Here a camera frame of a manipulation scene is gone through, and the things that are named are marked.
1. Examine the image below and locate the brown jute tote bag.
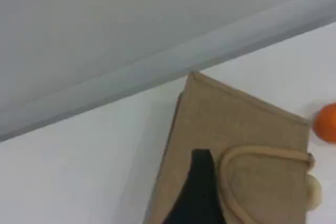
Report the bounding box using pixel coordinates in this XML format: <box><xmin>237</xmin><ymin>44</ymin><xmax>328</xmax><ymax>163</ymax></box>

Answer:
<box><xmin>143</xmin><ymin>71</ymin><xmax>316</xmax><ymax>224</ymax></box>

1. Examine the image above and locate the orange tangerine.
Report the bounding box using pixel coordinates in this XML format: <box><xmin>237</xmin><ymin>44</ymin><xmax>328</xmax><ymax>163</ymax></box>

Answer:
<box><xmin>312</xmin><ymin>102</ymin><xmax>336</xmax><ymax>145</ymax></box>

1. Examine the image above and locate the white tablecloth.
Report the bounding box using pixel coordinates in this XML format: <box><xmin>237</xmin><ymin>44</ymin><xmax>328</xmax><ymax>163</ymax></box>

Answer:
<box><xmin>0</xmin><ymin>22</ymin><xmax>336</xmax><ymax>224</ymax></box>

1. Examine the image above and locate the pale potato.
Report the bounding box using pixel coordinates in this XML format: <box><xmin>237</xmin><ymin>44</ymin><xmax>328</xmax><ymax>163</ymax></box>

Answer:
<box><xmin>306</xmin><ymin>173</ymin><xmax>322</xmax><ymax>212</ymax></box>

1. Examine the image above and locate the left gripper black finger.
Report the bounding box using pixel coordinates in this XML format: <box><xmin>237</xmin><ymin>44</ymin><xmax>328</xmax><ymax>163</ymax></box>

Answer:
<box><xmin>160</xmin><ymin>148</ymin><xmax>224</xmax><ymax>224</ymax></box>

